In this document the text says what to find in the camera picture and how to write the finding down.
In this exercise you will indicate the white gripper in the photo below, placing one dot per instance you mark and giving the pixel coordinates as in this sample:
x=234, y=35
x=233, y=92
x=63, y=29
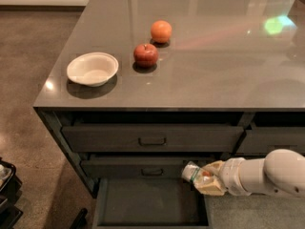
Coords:
x=231, y=175

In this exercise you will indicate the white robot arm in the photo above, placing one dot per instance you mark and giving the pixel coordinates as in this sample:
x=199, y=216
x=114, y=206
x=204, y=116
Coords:
x=281, y=173

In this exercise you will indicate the top right drawer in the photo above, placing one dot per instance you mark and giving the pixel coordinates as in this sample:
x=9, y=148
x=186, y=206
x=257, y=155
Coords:
x=259, y=141

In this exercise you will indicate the open bottom left drawer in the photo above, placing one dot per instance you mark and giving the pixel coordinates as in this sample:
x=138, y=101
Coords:
x=149, y=204

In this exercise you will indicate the dark grey counter cabinet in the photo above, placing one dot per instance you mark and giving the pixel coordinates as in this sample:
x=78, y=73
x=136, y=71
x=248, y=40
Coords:
x=228, y=62

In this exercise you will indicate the middle left drawer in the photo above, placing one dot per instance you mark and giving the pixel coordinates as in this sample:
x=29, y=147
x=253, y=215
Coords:
x=140, y=166

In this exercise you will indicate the top left drawer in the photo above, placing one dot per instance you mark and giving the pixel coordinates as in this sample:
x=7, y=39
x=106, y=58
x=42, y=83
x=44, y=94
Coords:
x=151, y=137

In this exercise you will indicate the red apple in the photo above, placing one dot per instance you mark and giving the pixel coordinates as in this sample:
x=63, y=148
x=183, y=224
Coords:
x=145, y=55

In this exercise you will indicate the black object on floor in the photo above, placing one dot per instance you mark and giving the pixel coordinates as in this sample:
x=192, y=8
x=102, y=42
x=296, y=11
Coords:
x=80, y=220

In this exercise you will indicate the orange fruit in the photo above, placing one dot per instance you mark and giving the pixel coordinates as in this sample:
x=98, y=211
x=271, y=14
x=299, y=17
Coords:
x=161, y=31

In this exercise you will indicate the white bowl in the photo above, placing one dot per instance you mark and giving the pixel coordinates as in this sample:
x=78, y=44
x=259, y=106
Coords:
x=92, y=69

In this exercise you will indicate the black tray rack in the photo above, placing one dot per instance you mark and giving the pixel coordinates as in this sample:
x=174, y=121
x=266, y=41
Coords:
x=10, y=192

